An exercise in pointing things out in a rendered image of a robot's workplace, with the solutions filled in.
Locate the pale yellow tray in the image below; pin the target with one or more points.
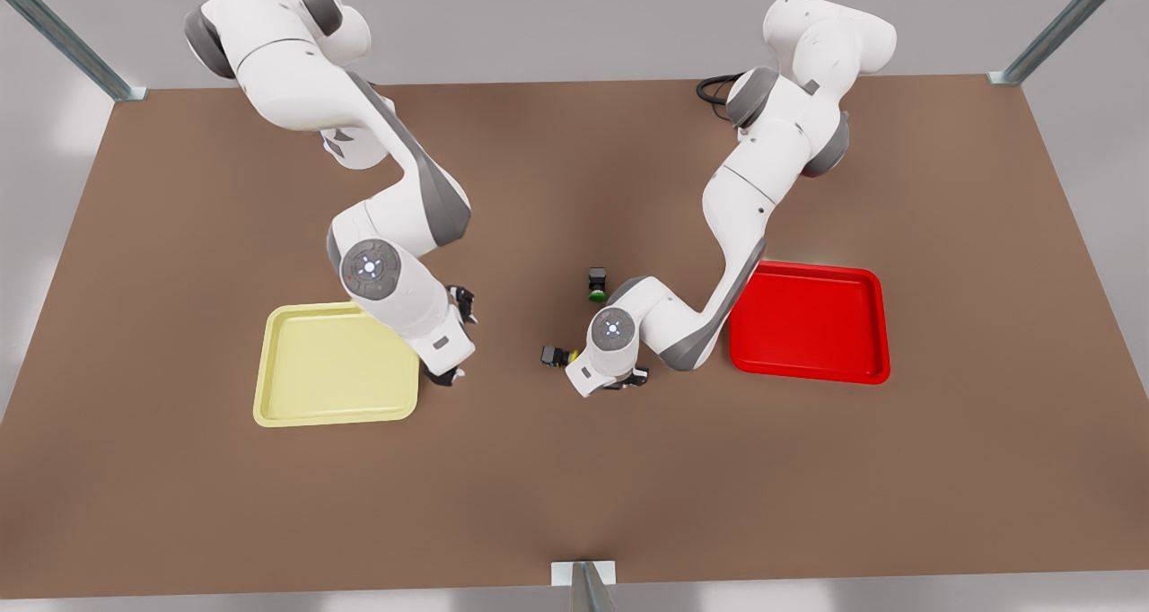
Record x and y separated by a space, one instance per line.
337 364

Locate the silver frame post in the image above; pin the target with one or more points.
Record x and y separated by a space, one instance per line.
1059 27
67 33
588 587

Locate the red tray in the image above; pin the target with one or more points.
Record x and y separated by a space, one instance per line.
812 322

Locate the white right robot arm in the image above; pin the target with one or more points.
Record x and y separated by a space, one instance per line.
296 74

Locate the green button switch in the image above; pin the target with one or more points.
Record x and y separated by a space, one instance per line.
597 284

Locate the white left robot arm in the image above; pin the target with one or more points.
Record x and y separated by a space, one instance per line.
754 190

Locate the yellow button switch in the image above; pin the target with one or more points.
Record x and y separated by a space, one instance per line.
558 356

